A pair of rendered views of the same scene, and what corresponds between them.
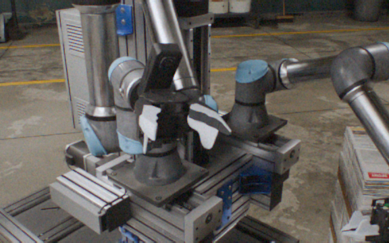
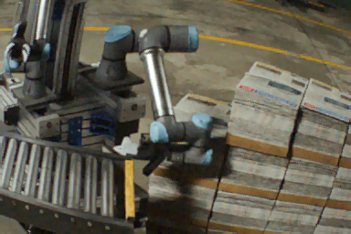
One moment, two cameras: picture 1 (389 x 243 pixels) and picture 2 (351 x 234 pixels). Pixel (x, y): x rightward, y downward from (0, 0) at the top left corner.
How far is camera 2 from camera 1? 193 cm
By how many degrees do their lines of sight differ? 7
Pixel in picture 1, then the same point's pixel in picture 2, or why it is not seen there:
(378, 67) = (174, 40)
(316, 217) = not seen: hidden behind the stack
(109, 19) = (26, 4)
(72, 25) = not seen: outside the picture
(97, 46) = (17, 15)
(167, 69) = (21, 30)
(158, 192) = (27, 101)
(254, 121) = (111, 74)
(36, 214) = not seen: outside the picture
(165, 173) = (34, 91)
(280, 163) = (120, 111)
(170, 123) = (17, 50)
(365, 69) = (158, 39)
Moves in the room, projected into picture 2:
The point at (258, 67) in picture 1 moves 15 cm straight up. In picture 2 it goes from (120, 31) to (126, 3)
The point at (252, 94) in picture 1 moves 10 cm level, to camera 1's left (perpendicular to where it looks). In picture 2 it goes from (111, 51) to (92, 49)
